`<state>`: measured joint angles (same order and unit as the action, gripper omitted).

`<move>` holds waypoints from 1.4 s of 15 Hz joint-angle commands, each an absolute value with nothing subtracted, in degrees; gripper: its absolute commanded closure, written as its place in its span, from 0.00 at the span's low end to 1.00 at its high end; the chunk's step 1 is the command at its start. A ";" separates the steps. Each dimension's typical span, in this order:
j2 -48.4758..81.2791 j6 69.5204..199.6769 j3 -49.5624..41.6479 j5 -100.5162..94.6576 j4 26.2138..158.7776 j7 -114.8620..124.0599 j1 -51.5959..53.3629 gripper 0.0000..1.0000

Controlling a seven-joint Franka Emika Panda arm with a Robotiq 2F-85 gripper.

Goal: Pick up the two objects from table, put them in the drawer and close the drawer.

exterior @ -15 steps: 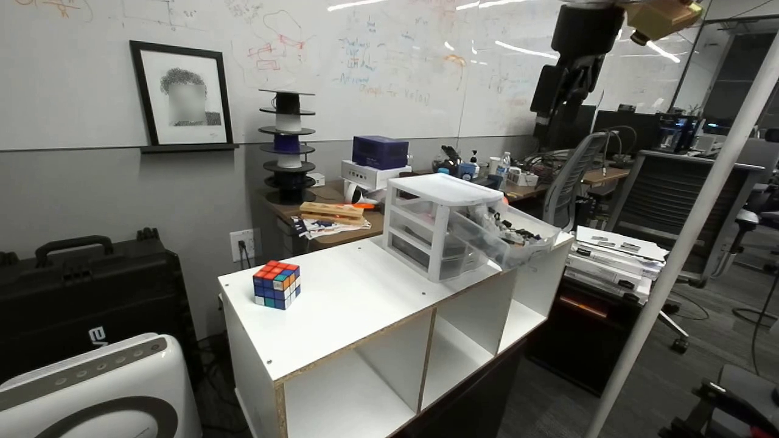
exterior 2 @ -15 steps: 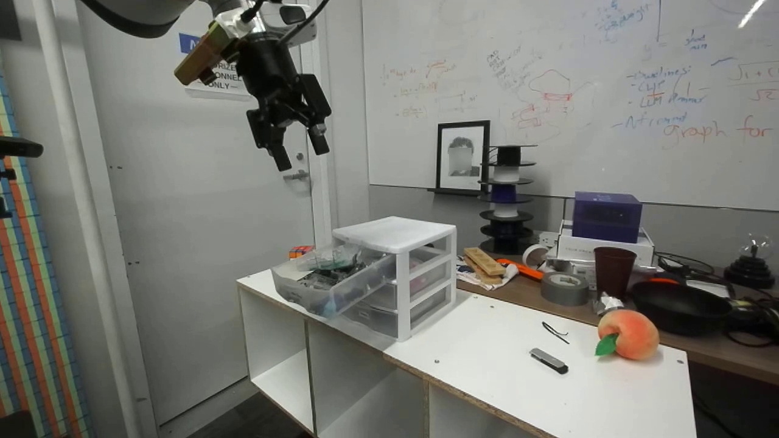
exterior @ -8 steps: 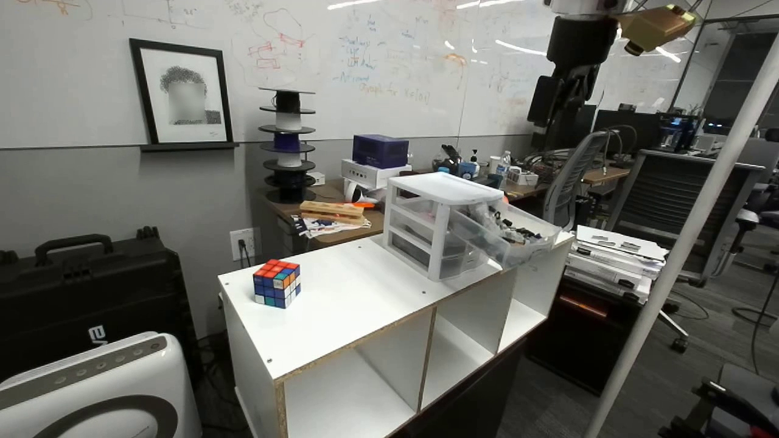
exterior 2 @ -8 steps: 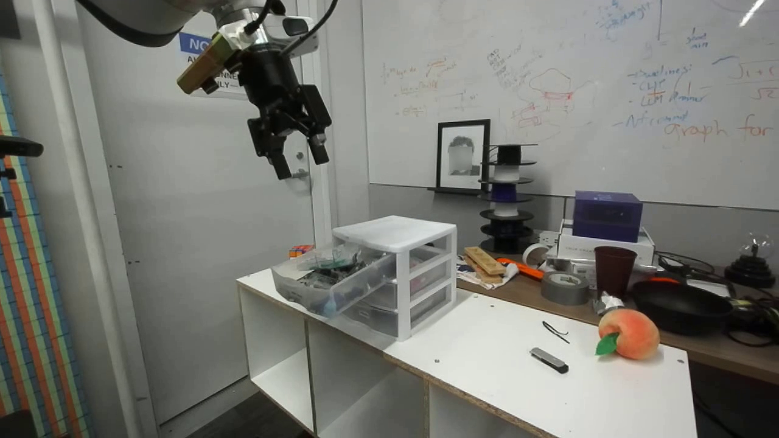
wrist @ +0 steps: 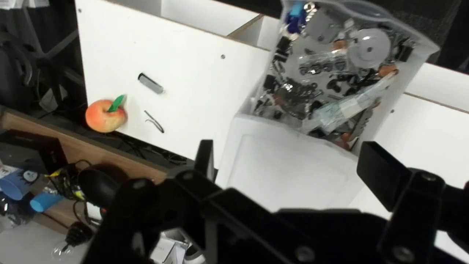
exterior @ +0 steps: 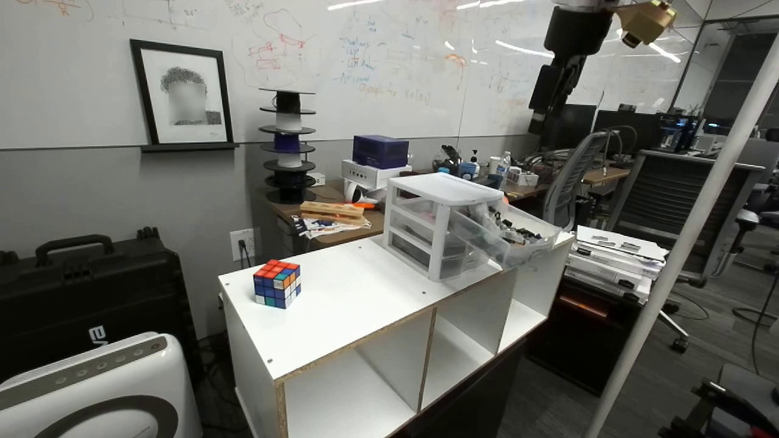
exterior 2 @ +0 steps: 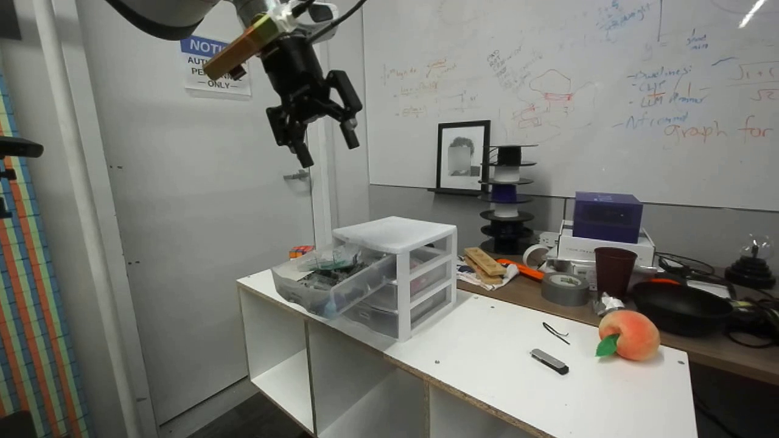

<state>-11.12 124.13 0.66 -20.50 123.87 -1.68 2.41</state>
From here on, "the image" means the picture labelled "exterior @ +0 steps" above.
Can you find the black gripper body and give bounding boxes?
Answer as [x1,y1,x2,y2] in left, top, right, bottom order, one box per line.
[540,7,616,69]

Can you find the dark computer monitor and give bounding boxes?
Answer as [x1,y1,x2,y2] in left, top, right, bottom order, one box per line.
[590,108,664,157]

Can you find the grey mesh office chair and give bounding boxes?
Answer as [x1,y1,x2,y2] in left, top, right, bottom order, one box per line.
[540,130,643,228]

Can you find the stack of white papers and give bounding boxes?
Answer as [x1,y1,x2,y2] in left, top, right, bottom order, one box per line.
[564,227,671,300]

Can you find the purple box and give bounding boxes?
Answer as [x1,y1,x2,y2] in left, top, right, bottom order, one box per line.
[350,135,412,170]

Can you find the white cardboard box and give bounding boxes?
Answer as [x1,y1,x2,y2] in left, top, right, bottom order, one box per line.
[338,157,414,194]

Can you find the light wooden block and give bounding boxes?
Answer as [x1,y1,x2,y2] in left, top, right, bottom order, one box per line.
[296,199,368,222]

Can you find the black cabinet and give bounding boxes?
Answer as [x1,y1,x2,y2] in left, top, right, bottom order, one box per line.
[526,271,652,399]

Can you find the loose papers on desk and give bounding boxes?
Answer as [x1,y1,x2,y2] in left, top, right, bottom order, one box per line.
[294,215,375,243]

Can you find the black and white spool tower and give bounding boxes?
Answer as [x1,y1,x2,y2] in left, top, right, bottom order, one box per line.
[255,79,319,204]

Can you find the white shelf unit table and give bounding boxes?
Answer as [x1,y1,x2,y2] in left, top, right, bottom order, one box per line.
[217,204,577,438]

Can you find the Rubik's cube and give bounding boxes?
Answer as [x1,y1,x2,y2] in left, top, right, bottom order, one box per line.
[250,258,303,312]

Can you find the black stand base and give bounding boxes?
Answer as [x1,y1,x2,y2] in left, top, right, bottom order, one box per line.
[659,374,779,438]

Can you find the black framed picture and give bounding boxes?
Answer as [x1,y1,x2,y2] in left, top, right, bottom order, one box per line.
[128,37,239,153]

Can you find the black hard carrying case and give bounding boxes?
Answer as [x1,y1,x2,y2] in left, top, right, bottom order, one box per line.
[0,227,198,385]

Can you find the white rounded appliance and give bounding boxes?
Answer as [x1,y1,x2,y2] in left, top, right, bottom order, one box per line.
[0,328,204,438]

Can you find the yellow wrist camera mount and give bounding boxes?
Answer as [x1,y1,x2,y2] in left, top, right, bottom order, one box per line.
[616,0,678,50]

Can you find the white plastic drawer unit frame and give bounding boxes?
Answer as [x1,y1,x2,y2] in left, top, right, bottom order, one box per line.
[383,170,508,286]

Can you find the white table frame bar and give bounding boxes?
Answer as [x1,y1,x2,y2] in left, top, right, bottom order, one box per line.
[581,57,779,438]

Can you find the white wall outlet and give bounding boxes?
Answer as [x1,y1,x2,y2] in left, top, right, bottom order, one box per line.
[228,227,257,266]

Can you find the black wall ledge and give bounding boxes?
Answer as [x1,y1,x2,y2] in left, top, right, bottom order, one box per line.
[139,141,244,157]

